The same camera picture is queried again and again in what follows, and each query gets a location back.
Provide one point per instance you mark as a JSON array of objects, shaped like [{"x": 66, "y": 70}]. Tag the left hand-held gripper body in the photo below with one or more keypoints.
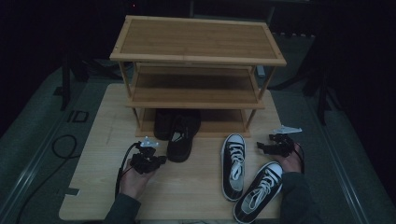
[{"x": 144, "y": 161}]

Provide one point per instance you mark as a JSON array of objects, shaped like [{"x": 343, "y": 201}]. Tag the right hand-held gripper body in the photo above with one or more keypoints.
[{"x": 283, "y": 146}]

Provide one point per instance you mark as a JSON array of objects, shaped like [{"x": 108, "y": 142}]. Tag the black white canvas sneaker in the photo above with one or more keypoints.
[
  {"x": 274, "y": 169},
  {"x": 235, "y": 140}
]

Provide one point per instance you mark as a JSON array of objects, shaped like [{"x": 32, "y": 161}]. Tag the wooden shoe rack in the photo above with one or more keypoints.
[{"x": 199, "y": 37}]

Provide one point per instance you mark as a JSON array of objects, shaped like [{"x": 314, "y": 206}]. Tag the person's right hand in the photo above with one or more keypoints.
[{"x": 292, "y": 163}]

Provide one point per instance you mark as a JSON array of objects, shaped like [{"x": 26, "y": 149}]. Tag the person's left hand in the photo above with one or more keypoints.
[{"x": 134, "y": 183}]

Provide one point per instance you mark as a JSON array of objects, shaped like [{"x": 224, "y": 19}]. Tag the black metal stand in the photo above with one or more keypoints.
[
  {"x": 65, "y": 87},
  {"x": 321, "y": 99}
]

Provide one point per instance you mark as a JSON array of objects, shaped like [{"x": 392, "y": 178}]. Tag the small grey object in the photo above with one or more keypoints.
[{"x": 261, "y": 72}]

